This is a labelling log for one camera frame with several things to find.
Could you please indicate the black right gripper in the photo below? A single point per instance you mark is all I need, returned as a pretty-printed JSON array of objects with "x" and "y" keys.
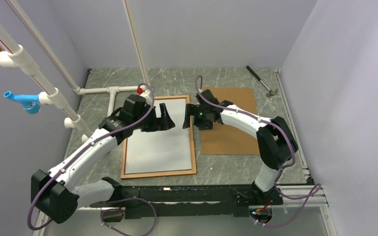
[{"x": 192, "y": 109}]

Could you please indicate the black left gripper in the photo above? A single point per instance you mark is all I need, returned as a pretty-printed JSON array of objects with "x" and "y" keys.
[{"x": 164, "y": 123}]

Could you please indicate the landscape photo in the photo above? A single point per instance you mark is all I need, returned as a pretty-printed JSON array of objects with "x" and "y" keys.
[{"x": 163, "y": 150}]

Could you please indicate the brown backing board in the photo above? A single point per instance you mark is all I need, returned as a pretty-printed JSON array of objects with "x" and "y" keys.
[{"x": 226, "y": 139}]

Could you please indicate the wooden picture frame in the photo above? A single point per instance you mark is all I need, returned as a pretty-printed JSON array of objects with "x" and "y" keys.
[{"x": 194, "y": 150}]

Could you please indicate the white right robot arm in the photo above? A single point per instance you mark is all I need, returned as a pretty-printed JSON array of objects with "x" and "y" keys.
[{"x": 276, "y": 144}]

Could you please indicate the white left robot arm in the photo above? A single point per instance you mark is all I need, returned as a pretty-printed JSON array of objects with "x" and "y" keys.
[{"x": 52, "y": 192}]

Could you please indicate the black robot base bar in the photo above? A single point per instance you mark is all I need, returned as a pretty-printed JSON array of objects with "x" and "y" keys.
[{"x": 189, "y": 200}]

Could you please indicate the blue faucet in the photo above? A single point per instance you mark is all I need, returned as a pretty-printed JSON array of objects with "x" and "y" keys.
[{"x": 30, "y": 103}]

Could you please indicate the white pvc pipe stand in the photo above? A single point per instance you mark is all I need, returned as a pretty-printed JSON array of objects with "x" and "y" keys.
[{"x": 14, "y": 55}]

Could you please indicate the black handled hammer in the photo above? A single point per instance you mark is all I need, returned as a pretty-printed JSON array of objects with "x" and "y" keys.
[{"x": 270, "y": 92}]

